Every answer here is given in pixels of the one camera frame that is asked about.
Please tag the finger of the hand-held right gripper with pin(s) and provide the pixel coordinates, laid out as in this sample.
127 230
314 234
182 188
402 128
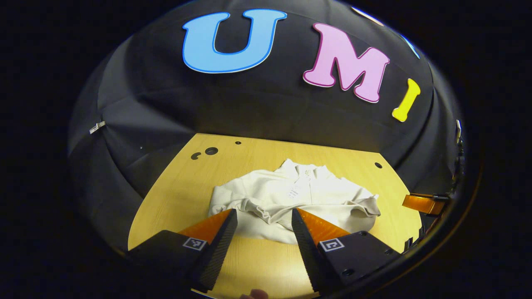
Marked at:
422 203

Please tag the cream white sweatshirt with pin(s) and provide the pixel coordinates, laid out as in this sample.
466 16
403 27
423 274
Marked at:
299 195

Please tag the silver cloth clip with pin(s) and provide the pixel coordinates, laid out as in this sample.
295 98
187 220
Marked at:
97 127
458 131

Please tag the black backdrop cloth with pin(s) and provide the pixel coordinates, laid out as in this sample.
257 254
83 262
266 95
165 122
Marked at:
270 108

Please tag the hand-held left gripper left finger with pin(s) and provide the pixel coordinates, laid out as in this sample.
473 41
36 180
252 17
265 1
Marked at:
216 253

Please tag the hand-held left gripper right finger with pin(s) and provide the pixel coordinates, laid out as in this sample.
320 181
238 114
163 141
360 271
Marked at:
309 253

